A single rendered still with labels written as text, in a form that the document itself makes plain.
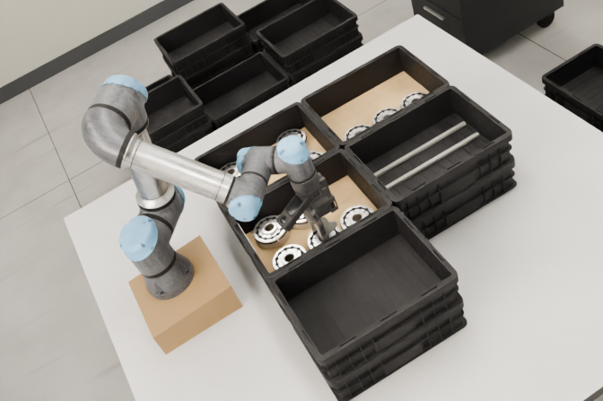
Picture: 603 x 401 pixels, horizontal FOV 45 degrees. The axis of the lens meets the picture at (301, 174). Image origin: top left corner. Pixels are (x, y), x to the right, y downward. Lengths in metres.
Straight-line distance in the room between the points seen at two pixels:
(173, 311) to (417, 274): 0.71
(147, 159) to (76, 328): 1.76
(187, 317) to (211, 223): 0.44
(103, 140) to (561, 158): 1.35
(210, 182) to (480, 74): 1.24
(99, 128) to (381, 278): 0.82
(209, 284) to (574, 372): 1.01
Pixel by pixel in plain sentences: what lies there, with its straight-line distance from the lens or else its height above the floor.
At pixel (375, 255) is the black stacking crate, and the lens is 2.00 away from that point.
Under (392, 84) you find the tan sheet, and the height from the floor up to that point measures 0.83.
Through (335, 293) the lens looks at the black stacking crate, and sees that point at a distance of 1.95.
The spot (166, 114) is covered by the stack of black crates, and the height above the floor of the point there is 0.49.
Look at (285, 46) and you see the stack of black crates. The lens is 3.47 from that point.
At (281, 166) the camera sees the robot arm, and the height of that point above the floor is 1.16.
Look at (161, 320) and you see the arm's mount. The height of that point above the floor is 0.79.
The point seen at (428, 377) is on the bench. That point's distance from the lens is 1.92.
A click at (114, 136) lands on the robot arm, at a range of 1.78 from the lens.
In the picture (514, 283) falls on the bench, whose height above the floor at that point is 0.70.
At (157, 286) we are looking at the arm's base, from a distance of 2.17.
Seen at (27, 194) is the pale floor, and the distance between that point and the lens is 4.28.
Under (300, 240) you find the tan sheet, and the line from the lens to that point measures 2.09.
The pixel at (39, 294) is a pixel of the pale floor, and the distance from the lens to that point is 3.69.
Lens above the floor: 2.38
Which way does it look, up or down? 43 degrees down
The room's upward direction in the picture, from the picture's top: 22 degrees counter-clockwise
